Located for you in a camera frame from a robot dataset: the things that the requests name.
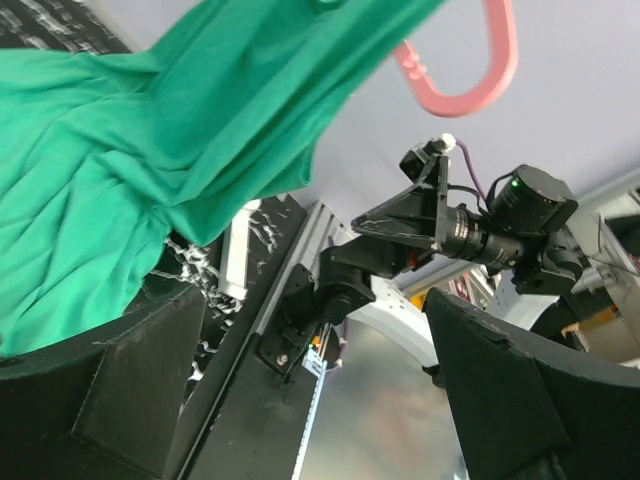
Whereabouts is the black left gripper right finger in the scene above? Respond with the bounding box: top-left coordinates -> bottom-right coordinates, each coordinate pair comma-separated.
424,289 -> 639,479

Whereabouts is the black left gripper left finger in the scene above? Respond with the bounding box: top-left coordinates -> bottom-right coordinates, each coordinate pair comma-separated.
1,288 -> 205,479

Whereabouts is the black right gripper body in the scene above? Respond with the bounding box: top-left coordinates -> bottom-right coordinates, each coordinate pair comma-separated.
351,157 -> 449,275

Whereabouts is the pink plastic hanger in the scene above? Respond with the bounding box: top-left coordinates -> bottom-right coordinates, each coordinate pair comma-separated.
393,0 -> 519,118

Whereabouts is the green tank top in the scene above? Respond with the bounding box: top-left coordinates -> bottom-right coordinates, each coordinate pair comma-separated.
1,1 -> 437,357

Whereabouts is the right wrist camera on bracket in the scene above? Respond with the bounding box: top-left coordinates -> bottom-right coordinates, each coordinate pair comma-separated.
399,133 -> 457,183

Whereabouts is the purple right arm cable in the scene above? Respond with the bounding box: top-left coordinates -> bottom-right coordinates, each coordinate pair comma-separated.
452,139 -> 489,211

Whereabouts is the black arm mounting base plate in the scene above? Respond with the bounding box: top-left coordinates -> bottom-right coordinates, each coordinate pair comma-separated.
165,202 -> 340,479

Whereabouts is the white slotted cable duct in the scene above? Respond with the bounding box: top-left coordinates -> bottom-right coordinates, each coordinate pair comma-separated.
291,345 -> 327,480

